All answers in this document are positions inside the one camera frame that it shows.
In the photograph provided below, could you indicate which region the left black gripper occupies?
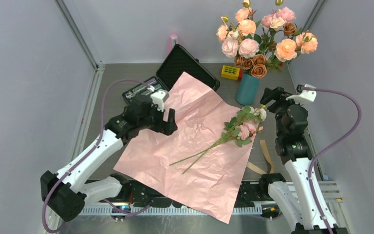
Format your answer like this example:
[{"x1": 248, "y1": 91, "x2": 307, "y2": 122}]
[{"x1": 138, "y1": 103, "x2": 177, "y2": 135}]

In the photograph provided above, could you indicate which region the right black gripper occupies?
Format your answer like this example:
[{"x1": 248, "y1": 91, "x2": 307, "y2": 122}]
[{"x1": 260, "y1": 86, "x2": 305, "y2": 137}]

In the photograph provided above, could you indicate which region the pink wrapping paper sheet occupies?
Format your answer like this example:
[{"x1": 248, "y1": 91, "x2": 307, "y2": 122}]
[{"x1": 114, "y1": 73, "x2": 252, "y2": 224}]

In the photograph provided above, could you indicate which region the white rose stem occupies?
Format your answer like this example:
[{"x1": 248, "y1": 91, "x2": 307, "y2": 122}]
[{"x1": 177, "y1": 105, "x2": 267, "y2": 174}]

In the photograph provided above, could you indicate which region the peach rose stem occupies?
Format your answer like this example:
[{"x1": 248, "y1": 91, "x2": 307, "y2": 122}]
[{"x1": 271, "y1": 31, "x2": 318, "y2": 68}]

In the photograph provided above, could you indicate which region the tan ribbon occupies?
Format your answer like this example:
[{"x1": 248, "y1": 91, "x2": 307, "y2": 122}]
[{"x1": 246, "y1": 140, "x2": 275, "y2": 175}]

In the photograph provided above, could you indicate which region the pink rose stem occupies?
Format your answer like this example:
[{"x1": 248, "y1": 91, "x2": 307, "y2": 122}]
[{"x1": 170, "y1": 119, "x2": 263, "y2": 170}]

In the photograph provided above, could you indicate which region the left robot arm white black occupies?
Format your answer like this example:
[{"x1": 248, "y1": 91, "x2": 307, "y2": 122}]
[{"x1": 40, "y1": 90, "x2": 177, "y2": 222}]

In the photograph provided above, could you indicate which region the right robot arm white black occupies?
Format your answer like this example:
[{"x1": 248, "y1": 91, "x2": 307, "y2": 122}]
[{"x1": 258, "y1": 86, "x2": 348, "y2": 234}]

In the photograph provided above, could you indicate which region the teal vase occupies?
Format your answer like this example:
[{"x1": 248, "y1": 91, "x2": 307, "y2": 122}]
[{"x1": 236, "y1": 74, "x2": 261, "y2": 105}]

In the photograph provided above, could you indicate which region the pink rose bouquet in vase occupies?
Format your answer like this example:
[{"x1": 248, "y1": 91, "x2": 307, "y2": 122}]
[{"x1": 216, "y1": 0, "x2": 308, "y2": 79}]

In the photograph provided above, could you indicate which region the yellow perforated block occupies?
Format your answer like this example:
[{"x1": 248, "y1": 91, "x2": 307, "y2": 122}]
[{"x1": 221, "y1": 65, "x2": 243, "y2": 81}]

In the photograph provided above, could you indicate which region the black open poker case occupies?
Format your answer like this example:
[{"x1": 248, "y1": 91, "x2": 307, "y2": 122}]
[{"x1": 122, "y1": 43, "x2": 221, "y2": 106}]

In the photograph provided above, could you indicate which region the pink white bottle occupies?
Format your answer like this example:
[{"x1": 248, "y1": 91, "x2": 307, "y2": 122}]
[{"x1": 169, "y1": 34, "x2": 178, "y2": 50}]

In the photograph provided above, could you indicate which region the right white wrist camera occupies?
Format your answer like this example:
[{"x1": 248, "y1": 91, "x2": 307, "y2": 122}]
[{"x1": 285, "y1": 84, "x2": 317, "y2": 105}]

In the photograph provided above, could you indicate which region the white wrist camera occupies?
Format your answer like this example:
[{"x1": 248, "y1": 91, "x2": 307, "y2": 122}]
[
  {"x1": 285, "y1": 84, "x2": 317, "y2": 105},
  {"x1": 147, "y1": 85, "x2": 169, "y2": 112}
]

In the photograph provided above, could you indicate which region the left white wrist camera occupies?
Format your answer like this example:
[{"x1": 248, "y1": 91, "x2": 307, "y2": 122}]
[{"x1": 147, "y1": 85, "x2": 169, "y2": 112}]

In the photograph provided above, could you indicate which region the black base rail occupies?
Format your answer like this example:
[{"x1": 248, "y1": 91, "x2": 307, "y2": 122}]
[{"x1": 108, "y1": 180, "x2": 279, "y2": 209}]

